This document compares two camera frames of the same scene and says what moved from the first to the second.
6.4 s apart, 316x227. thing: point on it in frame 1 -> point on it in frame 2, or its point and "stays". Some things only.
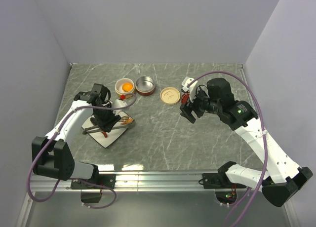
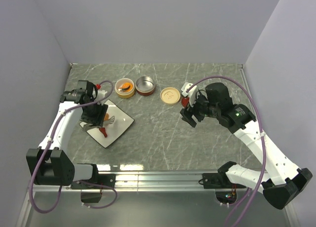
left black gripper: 107,125 -> 98,119
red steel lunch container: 145,85 stays
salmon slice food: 129,121 -> 124,89
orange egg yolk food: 127,87 stays
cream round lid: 170,95 stays
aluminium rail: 142,182 stays
